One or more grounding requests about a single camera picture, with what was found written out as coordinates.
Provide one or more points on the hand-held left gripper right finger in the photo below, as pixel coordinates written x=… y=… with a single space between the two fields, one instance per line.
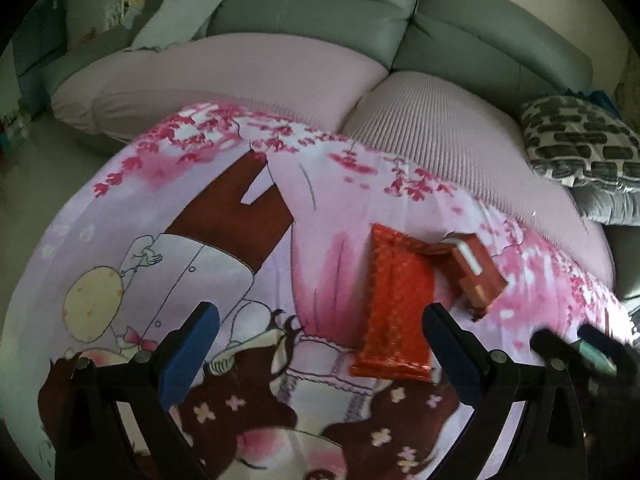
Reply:
x=452 y=355

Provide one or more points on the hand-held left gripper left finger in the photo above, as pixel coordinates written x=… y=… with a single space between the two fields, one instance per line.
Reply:
x=187 y=355

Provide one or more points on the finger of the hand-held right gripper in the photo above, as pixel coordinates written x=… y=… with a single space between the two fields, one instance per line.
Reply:
x=612 y=355
x=550 y=346

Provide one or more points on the white tray with teal rim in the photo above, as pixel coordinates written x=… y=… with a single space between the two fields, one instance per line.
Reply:
x=597 y=356

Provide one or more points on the red packet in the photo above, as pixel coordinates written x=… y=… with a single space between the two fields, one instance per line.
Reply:
x=397 y=310

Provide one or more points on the red box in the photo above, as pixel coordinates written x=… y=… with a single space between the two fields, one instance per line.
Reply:
x=475 y=272

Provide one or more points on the grey pillow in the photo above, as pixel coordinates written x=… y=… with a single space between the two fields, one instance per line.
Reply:
x=610 y=207

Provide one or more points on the printed blanket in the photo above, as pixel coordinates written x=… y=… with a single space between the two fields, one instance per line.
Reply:
x=150 y=200

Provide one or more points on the black white patterned pillow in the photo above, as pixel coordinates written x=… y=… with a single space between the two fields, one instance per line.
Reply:
x=575 y=135

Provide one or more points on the teal cloth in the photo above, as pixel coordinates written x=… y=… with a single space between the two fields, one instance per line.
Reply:
x=595 y=95

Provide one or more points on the pink ribbed seat cover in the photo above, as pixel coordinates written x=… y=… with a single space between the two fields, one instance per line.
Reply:
x=250 y=70

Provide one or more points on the pale square pillow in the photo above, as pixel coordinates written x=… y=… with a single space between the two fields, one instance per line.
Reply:
x=175 y=20

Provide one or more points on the pale paper clutter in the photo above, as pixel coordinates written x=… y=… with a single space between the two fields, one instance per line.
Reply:
x=120 y=12

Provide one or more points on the teal cabinet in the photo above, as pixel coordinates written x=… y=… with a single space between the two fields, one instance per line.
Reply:
x=42 y=35

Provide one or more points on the grey sofa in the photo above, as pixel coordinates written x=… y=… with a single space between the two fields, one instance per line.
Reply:
x=325 y=10

